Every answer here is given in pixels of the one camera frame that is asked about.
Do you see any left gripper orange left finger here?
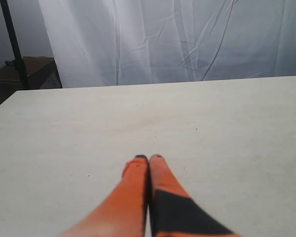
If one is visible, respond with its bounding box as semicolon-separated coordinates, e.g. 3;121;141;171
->
60;155;148;237

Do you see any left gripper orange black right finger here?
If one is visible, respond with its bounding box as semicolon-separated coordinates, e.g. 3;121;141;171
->
149;155;239;237

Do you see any brown cardboard box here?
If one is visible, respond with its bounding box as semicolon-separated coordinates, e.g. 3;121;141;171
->
0;57;62;104

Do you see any white wrinkled backdrop curtain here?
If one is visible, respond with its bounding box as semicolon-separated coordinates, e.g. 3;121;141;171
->
39;0;296;88

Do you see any black stand pole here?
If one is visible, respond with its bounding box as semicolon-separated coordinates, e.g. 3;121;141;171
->
0;0;30;89

